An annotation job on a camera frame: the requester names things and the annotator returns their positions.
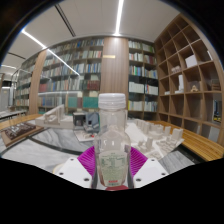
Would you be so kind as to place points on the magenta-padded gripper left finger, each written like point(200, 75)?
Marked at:
point(75, 170)

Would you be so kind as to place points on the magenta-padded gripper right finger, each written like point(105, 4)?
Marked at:
point(148, 170)

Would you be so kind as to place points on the clear plastic drink bottle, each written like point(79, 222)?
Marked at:
point(111, 146)

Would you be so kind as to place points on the white city block model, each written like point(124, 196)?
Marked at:
point(156, 136)

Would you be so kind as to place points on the dark grey building model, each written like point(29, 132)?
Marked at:
point(85, 121)

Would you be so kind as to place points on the white stepped architecture model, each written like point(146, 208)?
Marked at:
point(55, 116)

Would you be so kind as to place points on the dark model on wooden board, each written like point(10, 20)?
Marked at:
point(18, 130)

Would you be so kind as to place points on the wooden cubby shelf unit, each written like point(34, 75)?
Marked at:
point(186, 83)

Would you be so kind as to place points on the dim side bookshelf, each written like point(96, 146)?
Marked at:
point(25, 86)

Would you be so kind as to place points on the narrow wall bookshelf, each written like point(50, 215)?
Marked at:
point(143, 80)

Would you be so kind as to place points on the wide wall bookshelf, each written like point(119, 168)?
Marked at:
point(73, 76)

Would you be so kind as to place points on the small brass wall sign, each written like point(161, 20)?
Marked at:
point(109, 56)

